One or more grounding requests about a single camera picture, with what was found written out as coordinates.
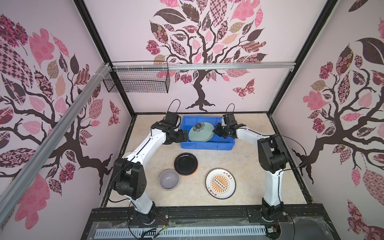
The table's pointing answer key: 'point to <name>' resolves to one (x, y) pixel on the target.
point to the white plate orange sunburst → (220, 183)
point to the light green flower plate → (201, 132)
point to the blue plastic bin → (217, 143)
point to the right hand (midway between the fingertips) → (212, 128)
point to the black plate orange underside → (186, 163)
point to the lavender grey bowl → (169, 180)
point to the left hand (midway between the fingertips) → (180, 140)
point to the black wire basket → (138, 76)
